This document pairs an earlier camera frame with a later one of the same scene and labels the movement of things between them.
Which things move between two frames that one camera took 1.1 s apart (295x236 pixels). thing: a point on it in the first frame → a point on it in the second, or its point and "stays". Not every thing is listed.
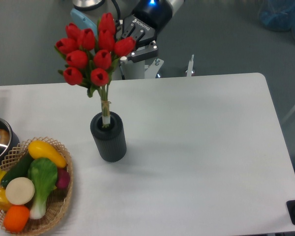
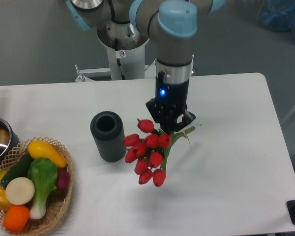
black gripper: [148, 17] → [170, 101]
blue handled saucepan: [4, 136] stays
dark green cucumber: [19, 169] stays
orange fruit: [16, 218] stays
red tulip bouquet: [89, 57] → [150, 153]
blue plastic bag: [283, 15] stays
